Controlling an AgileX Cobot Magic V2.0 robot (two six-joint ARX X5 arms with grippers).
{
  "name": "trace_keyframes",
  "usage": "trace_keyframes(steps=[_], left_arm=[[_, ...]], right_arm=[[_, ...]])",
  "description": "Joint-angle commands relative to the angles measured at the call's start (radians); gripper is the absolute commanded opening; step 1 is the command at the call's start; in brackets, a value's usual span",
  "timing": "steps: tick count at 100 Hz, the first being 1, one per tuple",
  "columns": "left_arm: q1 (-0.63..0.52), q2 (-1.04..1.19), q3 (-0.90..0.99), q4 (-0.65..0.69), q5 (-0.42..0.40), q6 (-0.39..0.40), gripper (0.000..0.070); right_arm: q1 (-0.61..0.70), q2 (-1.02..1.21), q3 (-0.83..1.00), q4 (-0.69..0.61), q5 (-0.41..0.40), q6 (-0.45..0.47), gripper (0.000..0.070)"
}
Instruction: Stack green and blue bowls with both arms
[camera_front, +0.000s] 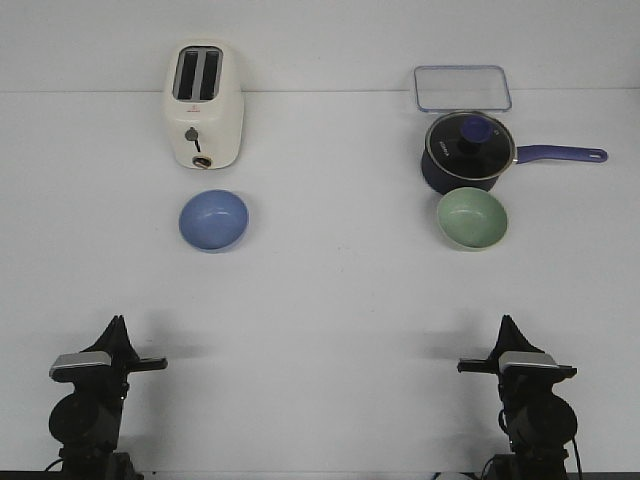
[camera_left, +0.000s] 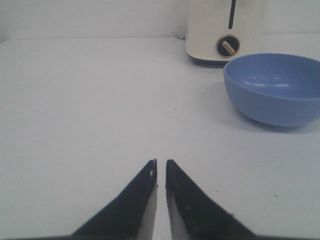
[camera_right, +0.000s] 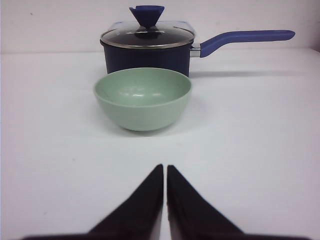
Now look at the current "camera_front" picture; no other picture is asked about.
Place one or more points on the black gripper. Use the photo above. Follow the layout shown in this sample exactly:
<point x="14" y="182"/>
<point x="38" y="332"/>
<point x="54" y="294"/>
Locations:
<point x="112" y="367"/>
<point x="517" y="378"/>

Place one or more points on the green bowl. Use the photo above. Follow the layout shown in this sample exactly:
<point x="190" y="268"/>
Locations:
<point x="471" y="219"/>

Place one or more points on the blue bowl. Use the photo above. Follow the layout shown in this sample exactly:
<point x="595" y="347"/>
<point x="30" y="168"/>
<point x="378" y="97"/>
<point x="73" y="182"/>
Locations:
<point x="213" y="220"/>

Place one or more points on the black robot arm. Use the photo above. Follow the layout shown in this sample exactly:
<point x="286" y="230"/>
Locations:
<point x="538" y="423"/>
<point x="87" y="422"/>

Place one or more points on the dark blue saucepan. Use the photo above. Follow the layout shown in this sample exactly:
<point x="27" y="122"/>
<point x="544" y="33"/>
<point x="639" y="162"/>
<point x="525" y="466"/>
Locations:
<point x="443" y="182"/>

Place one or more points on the glass pot lid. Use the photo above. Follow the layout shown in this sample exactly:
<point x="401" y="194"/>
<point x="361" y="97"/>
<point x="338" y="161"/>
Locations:
<point x="470" y="145"/>

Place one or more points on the cream white toaster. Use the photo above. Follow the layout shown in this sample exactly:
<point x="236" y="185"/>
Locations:
<point x="203" y="105"/>

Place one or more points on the clear plastic container lid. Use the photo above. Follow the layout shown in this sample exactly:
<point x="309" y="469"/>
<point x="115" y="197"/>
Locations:
<point x="447" y="88"/>

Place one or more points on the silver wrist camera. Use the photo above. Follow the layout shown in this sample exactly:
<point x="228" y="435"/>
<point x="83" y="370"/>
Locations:
<point x="73" y="361"/>
<point x="535" y="360"/>

